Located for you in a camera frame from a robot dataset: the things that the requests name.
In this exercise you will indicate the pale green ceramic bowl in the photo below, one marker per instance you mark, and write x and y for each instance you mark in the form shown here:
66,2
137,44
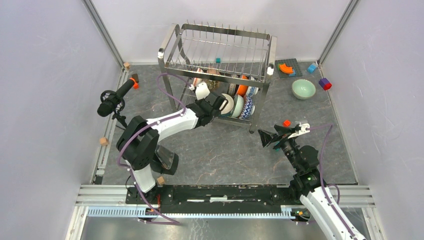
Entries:
303,89

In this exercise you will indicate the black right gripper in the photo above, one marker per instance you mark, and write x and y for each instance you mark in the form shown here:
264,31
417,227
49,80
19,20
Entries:
267,138

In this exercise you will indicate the orange curved block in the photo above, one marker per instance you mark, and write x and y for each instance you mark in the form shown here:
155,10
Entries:
286,69

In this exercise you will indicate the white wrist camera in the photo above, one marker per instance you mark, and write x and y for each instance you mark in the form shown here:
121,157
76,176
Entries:
298,130
200,90

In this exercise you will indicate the wooden cube left rail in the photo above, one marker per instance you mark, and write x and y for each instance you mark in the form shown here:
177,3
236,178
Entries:
103,141

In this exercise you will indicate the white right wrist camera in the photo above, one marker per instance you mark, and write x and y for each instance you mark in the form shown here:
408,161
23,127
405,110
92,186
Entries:
298,130

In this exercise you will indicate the black clear-top container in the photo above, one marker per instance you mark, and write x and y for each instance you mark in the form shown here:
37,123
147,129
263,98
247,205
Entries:
164,161

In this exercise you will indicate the purple red block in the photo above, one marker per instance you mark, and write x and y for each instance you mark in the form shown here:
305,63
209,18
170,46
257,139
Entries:
325,84

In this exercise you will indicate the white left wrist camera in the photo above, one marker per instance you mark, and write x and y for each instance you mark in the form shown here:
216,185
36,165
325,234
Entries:
200,90

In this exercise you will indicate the grey building baseplate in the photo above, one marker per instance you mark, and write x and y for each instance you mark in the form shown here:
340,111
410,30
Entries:
292,62

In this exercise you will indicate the orange bowl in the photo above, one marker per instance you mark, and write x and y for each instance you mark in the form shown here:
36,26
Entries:
242,89

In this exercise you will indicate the red white patterned bowl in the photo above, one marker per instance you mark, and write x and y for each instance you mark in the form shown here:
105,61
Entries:
197,80

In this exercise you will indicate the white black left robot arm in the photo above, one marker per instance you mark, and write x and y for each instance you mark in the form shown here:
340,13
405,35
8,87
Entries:
138,143

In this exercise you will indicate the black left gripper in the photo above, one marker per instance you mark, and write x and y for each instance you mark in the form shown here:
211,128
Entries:
199,102

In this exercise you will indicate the wooden cube near base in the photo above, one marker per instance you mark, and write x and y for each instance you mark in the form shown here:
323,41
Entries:
160,181

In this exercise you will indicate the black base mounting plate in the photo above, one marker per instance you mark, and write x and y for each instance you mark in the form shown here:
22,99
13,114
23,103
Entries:
215,199

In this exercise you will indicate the blue zigzag patterned bowl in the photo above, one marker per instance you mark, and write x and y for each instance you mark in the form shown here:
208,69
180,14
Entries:
247,108

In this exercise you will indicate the orange red small cube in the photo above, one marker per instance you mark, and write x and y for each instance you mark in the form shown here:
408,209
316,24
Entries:
286,123

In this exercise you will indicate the light blue block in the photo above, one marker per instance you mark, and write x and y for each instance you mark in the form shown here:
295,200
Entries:
312,67

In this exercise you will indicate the brown patterned bowl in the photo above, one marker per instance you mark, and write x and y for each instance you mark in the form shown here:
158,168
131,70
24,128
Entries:
212,84

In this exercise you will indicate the black white patterned bowl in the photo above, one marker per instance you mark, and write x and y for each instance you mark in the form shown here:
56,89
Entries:
231,89

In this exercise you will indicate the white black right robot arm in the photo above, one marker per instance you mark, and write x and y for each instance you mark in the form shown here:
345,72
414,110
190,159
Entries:
308,185

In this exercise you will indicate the blue white porcelain bowl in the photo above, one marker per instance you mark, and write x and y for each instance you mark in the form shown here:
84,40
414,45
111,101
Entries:
251,91

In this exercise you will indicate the steel two-tier dish rack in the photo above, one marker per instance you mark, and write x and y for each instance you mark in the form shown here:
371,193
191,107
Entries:
225,54

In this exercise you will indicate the black microphone on tripod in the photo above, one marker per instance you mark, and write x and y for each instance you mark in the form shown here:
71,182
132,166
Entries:
112,102

